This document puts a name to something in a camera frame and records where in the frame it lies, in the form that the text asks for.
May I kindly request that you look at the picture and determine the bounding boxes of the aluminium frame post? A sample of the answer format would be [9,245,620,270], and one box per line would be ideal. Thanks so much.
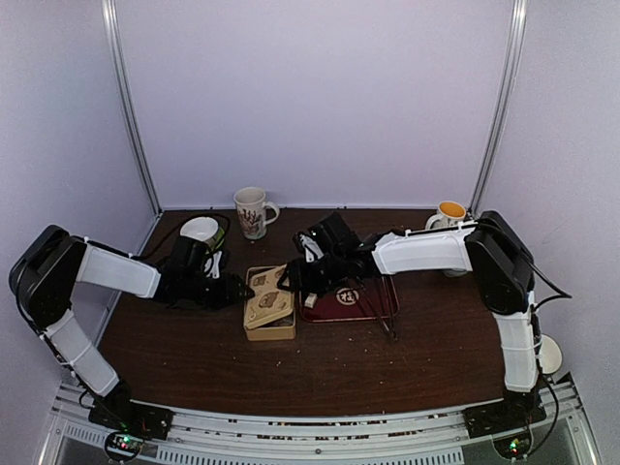
[101,0,162,215]
[469,0,529,217]

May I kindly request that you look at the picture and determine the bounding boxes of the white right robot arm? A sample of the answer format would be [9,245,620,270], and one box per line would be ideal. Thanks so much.
[277,211,542,428]

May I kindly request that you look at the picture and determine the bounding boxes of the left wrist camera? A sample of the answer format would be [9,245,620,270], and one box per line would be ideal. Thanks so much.
[202,250,230,279]

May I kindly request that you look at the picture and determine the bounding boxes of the white mug yellow inside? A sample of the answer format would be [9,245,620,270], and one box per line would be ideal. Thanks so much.
[425,201,468,230]

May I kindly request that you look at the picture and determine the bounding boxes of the beige tin box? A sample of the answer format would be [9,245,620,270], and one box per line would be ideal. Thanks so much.
[243,292,296,342]

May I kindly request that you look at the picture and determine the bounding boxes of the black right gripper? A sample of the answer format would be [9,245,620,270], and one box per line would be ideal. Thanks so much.
[276,251,346,295]

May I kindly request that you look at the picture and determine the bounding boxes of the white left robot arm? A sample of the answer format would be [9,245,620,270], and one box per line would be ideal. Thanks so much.
[9,225,254,430]

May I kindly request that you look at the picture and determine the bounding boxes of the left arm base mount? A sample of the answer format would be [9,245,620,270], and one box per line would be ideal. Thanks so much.
[88,403,173,441]

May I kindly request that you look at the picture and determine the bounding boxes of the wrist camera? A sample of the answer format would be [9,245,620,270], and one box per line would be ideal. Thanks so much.
[294,232,324,263]
[202,250,230,279]

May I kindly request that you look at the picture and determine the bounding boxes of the green saucer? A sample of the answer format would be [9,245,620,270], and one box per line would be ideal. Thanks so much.
[208,227,226,250]

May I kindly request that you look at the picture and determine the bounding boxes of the right aluminium frame post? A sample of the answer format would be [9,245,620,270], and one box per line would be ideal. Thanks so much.
[469,0,529,217]

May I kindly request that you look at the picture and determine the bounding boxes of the floral mug beige inside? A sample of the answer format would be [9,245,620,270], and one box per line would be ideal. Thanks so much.
[233,187,280,240]

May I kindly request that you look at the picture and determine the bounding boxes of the white bowl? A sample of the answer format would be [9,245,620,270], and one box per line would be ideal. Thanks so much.
[180,217,219,244]

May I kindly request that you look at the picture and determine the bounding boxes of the left aluminium frame post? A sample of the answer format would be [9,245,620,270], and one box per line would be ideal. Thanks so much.
[101,0,162,215]

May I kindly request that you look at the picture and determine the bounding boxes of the bear print tin lid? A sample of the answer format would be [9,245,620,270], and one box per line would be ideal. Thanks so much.
[243,264,295,330]

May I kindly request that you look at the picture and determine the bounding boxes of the metal front rail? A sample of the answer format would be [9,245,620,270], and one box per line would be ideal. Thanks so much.
[38,377,602,465]

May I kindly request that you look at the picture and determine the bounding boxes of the pale blue bowl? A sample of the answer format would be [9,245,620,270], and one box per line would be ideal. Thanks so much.
[443,268,469,278]

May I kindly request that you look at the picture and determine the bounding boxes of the metal tongs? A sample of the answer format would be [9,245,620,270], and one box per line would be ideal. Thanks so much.
[354,276,397,342]

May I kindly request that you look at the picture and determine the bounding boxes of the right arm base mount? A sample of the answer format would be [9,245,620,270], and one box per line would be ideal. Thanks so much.
[462,402,546,439]

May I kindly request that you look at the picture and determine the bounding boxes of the white cup near arm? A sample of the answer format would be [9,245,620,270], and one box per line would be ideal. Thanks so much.
[539,334,563,375]

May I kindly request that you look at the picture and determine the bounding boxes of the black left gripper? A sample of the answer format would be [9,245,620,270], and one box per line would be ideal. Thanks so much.
[183,271,255,311]

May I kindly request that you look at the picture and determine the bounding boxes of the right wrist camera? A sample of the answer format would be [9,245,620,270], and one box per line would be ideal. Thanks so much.
[294,232,324,263]

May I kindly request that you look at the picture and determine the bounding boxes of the red lacquer tray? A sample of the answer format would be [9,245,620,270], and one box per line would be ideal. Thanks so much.
[297,276,400,324]

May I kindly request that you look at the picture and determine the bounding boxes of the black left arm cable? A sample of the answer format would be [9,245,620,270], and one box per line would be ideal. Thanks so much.
[138,210,233,258]

